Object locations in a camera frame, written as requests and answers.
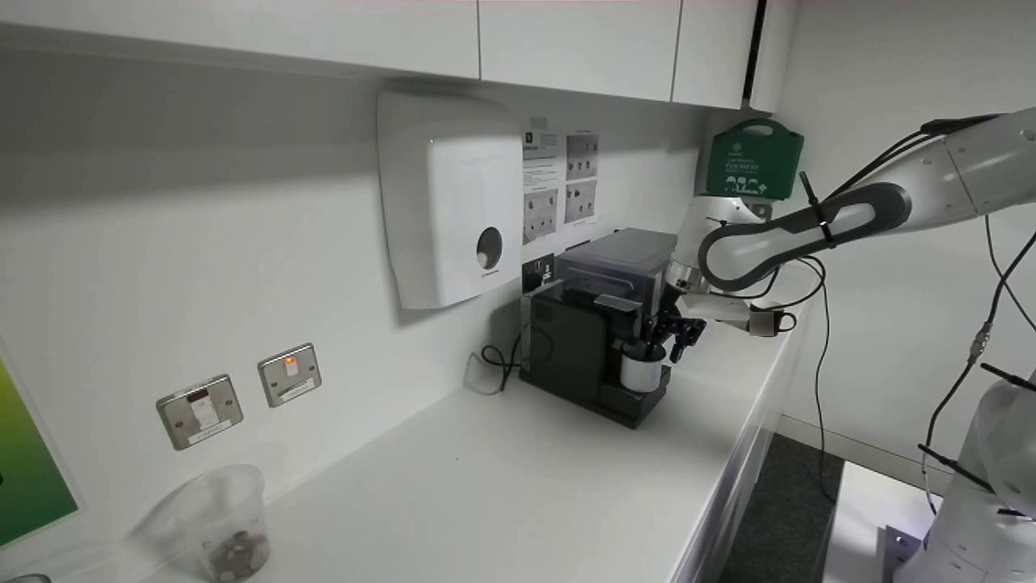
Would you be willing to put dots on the black wall socket plate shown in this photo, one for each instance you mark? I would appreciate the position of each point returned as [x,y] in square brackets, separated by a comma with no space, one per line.
[537,275]

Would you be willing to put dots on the green first aid box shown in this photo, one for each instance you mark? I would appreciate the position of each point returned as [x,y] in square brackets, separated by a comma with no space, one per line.
[749,157]

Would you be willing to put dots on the instruction poster with text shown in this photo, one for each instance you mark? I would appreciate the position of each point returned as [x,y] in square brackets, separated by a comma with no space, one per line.
[537,184]

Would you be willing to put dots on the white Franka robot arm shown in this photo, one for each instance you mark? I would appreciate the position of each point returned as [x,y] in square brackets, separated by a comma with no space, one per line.
[863,212]

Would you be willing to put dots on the white enamel cup blue rim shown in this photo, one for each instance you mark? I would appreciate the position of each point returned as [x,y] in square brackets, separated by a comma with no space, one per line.
[641,373]

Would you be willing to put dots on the white base cabinet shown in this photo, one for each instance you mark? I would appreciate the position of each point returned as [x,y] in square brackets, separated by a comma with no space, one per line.
[744,465]

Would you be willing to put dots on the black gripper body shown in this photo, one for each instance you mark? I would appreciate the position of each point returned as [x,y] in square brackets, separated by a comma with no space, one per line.
[680,323]

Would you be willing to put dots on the white wall cabinet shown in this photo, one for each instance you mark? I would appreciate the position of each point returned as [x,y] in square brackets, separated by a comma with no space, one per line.
[375,36]

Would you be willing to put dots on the white wall dispenser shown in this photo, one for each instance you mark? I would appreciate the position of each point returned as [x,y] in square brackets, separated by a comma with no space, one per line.
[453,212]

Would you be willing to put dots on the clear drinking glass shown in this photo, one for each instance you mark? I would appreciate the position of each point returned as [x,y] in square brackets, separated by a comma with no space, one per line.
[212,530]

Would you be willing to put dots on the black coffee maker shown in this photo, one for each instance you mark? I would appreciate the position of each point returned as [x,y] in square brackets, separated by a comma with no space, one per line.
[571,344]

